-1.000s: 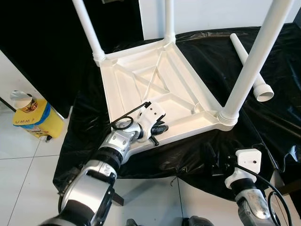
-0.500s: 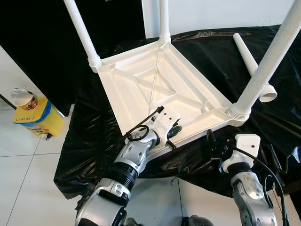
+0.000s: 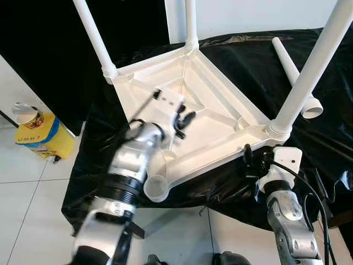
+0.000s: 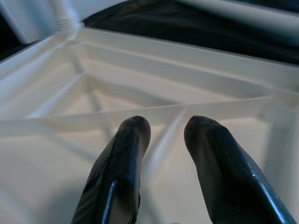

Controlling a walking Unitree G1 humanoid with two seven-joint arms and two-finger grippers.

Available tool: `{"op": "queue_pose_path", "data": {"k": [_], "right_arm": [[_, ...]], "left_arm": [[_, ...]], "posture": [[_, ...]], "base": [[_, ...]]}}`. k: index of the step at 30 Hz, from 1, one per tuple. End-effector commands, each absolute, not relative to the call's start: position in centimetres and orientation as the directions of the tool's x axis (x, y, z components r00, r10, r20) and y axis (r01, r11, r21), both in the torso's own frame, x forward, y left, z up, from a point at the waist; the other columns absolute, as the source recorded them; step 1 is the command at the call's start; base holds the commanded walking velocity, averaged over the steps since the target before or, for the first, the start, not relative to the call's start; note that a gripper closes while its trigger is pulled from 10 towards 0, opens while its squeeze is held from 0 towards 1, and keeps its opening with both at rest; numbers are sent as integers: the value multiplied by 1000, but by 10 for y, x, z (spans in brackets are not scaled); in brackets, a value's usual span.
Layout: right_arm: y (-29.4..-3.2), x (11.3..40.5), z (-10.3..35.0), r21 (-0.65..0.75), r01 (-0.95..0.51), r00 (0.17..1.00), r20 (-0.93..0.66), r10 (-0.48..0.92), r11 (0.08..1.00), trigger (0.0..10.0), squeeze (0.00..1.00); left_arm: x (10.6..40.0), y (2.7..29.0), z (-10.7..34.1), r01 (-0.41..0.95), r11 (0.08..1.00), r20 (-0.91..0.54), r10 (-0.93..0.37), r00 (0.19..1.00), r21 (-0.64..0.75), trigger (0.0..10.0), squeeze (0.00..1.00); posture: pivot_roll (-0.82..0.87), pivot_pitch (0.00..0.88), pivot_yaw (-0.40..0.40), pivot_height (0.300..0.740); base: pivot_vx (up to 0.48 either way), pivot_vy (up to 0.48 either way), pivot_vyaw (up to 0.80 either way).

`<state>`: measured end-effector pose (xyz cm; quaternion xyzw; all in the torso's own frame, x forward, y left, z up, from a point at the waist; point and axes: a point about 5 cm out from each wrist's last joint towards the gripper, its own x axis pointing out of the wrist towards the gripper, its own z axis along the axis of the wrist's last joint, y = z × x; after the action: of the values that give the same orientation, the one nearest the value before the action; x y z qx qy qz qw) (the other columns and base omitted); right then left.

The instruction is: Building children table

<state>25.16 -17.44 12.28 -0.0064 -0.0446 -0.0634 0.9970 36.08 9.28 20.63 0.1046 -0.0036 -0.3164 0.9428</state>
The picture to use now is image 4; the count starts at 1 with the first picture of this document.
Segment black plastic table cover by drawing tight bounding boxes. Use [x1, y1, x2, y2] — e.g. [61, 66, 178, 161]
[0, 0, 299, 65]

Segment white plastic table leg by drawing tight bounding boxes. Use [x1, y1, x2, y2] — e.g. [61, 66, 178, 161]
[177, 0, 299, 39]
[52, 0, 81, 32]

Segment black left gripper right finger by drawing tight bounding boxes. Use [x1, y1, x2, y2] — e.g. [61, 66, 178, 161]
[184, 115, 297, 224]

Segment white plastic table top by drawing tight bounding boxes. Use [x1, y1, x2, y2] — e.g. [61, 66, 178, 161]
[0, 25, 299, 224]

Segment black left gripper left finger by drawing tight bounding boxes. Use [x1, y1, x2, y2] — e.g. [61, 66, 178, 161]
[71, 116, 151, 224]

